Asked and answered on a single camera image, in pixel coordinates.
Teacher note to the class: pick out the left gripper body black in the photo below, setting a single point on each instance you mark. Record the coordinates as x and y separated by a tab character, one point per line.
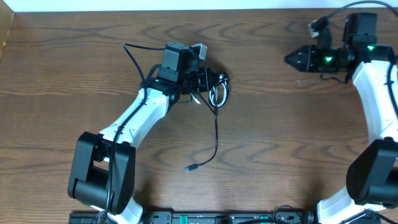
210	80

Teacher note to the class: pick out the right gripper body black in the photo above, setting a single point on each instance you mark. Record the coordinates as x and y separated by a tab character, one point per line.
326	60

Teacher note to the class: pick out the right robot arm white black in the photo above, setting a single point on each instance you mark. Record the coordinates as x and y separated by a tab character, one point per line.
371	180

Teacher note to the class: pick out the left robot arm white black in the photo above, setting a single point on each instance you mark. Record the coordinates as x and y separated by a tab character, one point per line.
103	168

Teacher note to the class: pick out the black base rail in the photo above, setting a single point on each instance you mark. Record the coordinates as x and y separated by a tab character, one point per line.
168	217

